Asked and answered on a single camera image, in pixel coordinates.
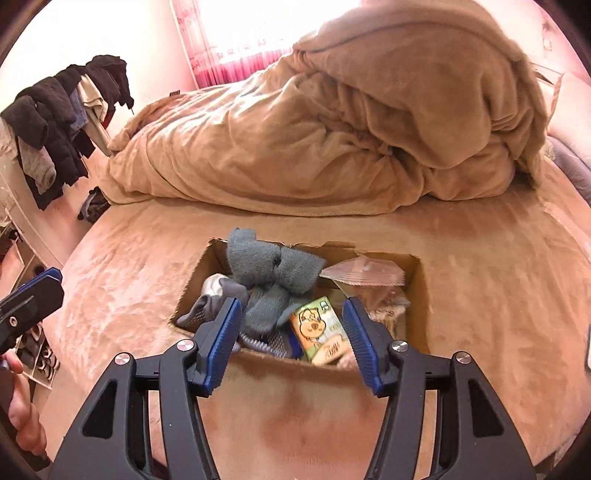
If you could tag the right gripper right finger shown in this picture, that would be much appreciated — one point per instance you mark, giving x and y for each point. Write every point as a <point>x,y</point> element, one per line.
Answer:
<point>475,437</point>

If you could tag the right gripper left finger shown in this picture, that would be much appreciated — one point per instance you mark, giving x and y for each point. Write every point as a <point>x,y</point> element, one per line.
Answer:
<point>110,436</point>

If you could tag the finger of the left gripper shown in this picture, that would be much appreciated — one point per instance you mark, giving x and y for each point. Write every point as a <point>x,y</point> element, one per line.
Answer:
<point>26,307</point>
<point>37,279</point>

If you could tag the white socks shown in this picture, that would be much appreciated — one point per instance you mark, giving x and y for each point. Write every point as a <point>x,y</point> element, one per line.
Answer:
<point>214,285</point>

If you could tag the grey blue socks bundle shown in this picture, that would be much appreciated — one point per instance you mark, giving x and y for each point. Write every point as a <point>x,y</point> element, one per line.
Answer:
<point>270,281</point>

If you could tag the person's left hand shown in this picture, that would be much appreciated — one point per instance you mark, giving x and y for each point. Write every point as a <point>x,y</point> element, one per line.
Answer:
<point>23,414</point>

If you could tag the dark clothes on rack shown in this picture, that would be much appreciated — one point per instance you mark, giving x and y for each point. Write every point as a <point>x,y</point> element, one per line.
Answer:
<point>54,125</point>

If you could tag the brown cardboard box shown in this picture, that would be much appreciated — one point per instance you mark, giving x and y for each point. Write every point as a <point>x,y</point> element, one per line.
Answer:
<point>213,261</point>

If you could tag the blue tissue pack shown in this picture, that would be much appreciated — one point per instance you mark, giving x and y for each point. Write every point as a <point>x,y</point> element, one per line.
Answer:
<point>294,345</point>

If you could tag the grey purple pillow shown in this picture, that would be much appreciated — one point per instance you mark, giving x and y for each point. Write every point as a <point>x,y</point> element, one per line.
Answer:
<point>577,172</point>

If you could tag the pink red curtain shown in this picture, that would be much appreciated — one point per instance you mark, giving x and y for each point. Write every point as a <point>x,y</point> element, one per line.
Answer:
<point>227,41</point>

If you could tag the cream embroidered pillow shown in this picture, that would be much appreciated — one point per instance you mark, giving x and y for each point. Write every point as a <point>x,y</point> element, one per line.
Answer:
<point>570,115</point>

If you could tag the tan fleece duvet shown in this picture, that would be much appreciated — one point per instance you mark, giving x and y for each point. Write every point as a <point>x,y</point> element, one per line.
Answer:
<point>390,102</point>

